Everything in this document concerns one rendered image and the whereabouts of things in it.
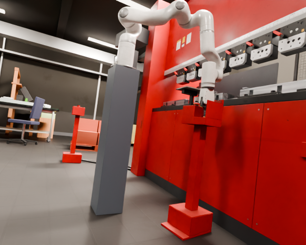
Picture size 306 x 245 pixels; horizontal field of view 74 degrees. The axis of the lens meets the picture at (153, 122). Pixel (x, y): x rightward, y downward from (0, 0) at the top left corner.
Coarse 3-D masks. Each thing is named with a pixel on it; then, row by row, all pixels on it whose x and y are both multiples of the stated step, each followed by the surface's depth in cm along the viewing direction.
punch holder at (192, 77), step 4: (192, 64) 210; (188, 68) 216; (192, 68) 209; (196, 68) 204; (192, 72) 208; (196, 72) 204; (188, 76) 213; (192, 76) 207; (196, 76) 204; (188, 80) 214; (192, 80) 213; (196, 80) 211
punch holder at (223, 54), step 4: (220, 52) 174; (224, 52) 169; (220, 56) 174; (224, 56) 169; (228, 56) 169; (224, 60) 168; (228, 60) 169; (224, 64) 167; (228, 64) 170; (224, 68) 168; (228, 68) 170; (224, 72) 175
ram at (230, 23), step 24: (192, 0) 227; (216, 0) 188; (240, 0) 161; (264, 0) 141; (288, 0) 125; (216, 24) 184; (240, 24) 158; (264, 24) 138; (168, 48) 266; (192, 48) 214; (168, 72) 258
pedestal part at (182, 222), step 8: (176, 208) 128; (184, 208) 129; (200, 208) 133; (168, 216) 131; (176, 216) 125; (184, 216) 120; (192, 216) 118; (200, 216) 120; (208, 216) 125; (168, 224) 128; (176, 224) 124; (184, 224) 120; (192, 224) 116; (200, 224) 120; (208, 224) 125; (176, 232) 118; (184, 232) 119; (192, 232) 117; (200, 232) 121; (208, 232) 125; (184, 240) 113
